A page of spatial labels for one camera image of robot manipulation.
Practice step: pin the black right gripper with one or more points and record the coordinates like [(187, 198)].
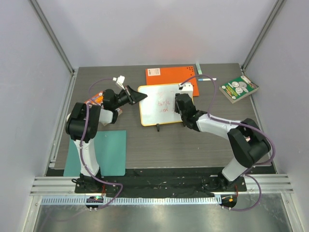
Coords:
[(182, 99)]

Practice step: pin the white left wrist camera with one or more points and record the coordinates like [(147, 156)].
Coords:
[(119, 81)]

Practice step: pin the white blue-capped marker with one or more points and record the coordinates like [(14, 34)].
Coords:
[(206, 79)]

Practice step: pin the green cover book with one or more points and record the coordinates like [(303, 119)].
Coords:
[(238, 88)]

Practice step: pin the yellow-framed whiteboard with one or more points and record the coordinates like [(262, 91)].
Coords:
[(158, 107)]

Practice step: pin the teal cutting mat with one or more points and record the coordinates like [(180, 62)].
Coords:
[(110, 148)]

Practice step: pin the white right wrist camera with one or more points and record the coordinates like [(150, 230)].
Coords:
[(186, 88)]

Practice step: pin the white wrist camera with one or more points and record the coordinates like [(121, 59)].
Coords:
[(186, 88), (119, 81)]

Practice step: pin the orange clipboard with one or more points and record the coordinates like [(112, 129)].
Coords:
[(168, 75)]

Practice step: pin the orange cover booklet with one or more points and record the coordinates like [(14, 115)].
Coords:
[(96, 98)]

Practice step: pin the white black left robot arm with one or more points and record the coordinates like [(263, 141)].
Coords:
[(82, 127)]

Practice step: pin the green highlighter marker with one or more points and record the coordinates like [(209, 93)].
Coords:
[(199, 71)]

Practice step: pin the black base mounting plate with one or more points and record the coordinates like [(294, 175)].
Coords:
[(162, 183)]

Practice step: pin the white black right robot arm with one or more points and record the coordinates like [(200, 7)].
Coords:
[(248, 143)]

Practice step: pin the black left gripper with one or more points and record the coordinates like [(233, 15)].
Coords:
[(133, 96)]

